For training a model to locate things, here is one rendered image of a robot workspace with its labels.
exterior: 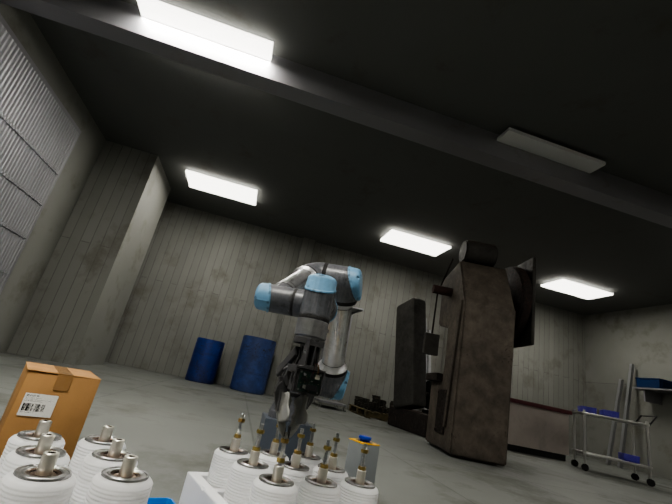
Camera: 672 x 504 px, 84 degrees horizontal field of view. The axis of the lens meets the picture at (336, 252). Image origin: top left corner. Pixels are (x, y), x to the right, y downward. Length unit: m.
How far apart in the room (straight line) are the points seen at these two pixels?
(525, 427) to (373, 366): 2.99
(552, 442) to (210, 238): 7.31
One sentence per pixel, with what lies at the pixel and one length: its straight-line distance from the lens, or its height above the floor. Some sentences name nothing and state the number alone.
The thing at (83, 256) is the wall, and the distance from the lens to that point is 6.52.
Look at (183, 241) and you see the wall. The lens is 8.39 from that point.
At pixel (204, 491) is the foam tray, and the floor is 0.18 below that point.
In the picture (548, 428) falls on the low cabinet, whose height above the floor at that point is 0.44.
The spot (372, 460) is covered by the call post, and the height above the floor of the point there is 0.27.
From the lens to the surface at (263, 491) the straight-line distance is 0.90.
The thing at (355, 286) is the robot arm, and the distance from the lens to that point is 1.33.
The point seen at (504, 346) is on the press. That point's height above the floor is 1.18.
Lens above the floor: 0.47
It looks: 19 degrees up
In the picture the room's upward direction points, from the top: 12 degrees clockwise
